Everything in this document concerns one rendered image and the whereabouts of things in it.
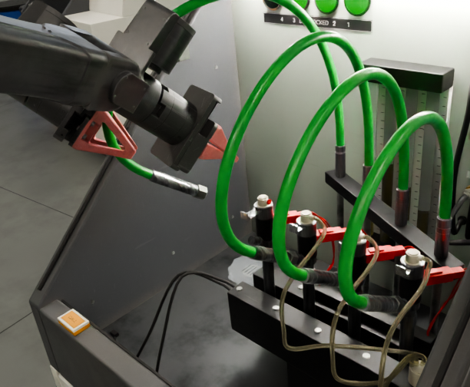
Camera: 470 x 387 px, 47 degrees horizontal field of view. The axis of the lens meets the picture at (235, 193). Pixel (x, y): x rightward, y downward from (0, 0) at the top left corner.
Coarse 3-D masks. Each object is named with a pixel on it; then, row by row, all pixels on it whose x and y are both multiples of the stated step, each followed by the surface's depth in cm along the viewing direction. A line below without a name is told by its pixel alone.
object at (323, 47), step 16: (192, 0) 72; (208, 0) 72; (272, 0) 76; (288, 0) 77; (304, 16) 79; (320, 48) 83; (336, 80) 86; (112, 112) 74; (336, 112) 88; (336, 128) 90; (112, 144) 75; (336, 144) 92; (128, 160) 77; (144, 176) 79
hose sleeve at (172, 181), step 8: (152, 176) 80; (160, 176) 80; (168, 176) 81; (160, 184) 81; (168, 184) 81; (176, 184) 82; (184, 184) 82; (192, 184) 83; (184, 192) 83; (192, 192) 83
